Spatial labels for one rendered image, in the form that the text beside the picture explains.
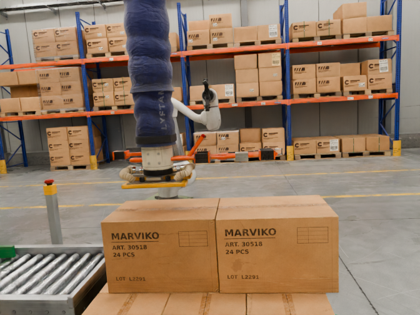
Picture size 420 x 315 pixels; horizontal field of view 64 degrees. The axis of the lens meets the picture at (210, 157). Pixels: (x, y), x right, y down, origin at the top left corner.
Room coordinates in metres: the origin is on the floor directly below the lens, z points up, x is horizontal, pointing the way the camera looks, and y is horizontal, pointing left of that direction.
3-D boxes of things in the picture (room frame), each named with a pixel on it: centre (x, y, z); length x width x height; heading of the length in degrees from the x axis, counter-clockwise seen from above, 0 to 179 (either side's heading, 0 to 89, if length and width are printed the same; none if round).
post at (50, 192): (2.46, 1.21, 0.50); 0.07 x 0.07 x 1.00; 84
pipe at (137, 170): (1.84, 0.29, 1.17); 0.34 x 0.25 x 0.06; 85
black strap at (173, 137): (1.84, 0.29, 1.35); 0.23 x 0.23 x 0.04
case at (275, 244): (1.78, -0.33, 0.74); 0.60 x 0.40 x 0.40; 84
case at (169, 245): (1.85, 0.27, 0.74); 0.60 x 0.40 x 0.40; 84
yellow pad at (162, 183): (1.74, 0.30, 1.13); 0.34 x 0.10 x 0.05; 85
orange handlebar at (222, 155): (1.94, 0.08, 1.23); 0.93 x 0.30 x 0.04; 85
